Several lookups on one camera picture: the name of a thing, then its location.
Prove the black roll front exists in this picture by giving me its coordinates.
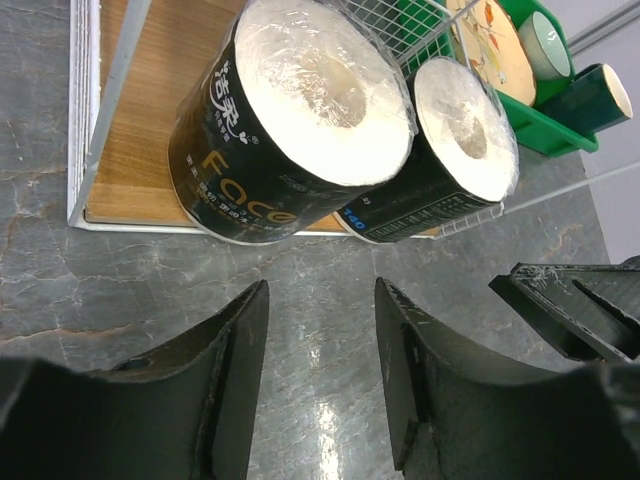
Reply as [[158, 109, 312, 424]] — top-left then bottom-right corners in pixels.
[[167, 1, 417, 245]]

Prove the light green ceramic bowl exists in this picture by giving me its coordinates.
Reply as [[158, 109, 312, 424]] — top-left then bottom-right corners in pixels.
[[518, 11, 571, 81]]

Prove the white wire wooden shelf rack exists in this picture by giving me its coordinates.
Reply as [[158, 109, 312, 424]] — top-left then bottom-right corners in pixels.
[[68, 1, 505, 239]]

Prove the dark green ceramic cup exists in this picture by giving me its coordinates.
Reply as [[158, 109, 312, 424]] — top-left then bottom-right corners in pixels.
[[539, 63, 634, 135]]

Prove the green plastic tray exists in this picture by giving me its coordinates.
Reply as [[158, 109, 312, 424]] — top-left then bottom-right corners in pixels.
[[375, 1, 599, 157]]

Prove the bird pattern ceramic plate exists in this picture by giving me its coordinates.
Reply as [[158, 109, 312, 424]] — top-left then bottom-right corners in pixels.
[[450, 1, 537, 106]]

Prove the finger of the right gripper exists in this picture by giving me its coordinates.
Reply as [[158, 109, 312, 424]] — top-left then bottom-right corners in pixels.
[[489, 262, 639, 362]]

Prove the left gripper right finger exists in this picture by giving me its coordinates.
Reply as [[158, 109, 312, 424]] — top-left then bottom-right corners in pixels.
[[374, 278, 639, 479]]

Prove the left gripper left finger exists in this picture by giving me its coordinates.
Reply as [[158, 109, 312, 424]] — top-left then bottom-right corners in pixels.
[[1, 281, 269, 479]]

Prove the black paper towel roll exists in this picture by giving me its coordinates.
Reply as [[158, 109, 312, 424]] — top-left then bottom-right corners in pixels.
[[334, 57, 519, 244]]

